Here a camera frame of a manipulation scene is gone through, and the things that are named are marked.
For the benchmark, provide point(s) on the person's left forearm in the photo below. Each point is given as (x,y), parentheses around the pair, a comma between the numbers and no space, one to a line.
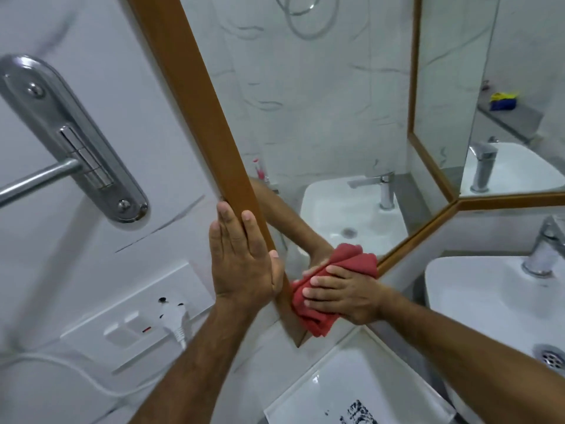
(207,366)

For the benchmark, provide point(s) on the person's left thumb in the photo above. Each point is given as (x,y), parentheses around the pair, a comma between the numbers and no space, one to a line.
(276,267)

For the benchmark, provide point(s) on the person's right middle finger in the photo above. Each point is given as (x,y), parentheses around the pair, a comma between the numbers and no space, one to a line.
(320,294)

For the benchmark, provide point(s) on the wooden framed mirror door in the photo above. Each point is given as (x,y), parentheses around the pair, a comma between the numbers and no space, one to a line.
(190,74)

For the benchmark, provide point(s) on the wooden framed wall mirror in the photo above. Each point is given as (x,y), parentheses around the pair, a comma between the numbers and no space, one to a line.
(507,201)

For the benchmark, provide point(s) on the white ceramic sink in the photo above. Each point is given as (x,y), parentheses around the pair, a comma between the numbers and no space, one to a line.
(481,295)

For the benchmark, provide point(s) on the person's right forearm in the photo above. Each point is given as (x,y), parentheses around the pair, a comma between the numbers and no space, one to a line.
(468,362)

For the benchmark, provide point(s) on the chrome faucet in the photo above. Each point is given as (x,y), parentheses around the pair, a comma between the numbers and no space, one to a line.
(540,253)

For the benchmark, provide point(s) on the white power plug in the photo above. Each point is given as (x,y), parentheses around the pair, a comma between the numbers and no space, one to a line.
(174,320)

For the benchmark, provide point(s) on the steel sink drain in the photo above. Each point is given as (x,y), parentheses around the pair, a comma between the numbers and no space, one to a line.
(551,357)

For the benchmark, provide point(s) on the person's right little finger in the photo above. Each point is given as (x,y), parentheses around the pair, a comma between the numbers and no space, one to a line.
(314,271)

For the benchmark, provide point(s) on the person's left middle finger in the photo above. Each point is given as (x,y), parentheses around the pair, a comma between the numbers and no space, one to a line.
(229,225)

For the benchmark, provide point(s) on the person's left hand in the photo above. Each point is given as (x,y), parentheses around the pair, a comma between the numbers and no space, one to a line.
(240,269)

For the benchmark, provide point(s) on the red cleaning cloth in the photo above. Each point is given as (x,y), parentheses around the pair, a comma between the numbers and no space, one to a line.
(353,258)

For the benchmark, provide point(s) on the white switch socket plate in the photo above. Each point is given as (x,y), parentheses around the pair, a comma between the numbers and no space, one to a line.
(110,322)

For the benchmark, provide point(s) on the person's right hand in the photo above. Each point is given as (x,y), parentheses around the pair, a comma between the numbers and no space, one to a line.
(353,298)

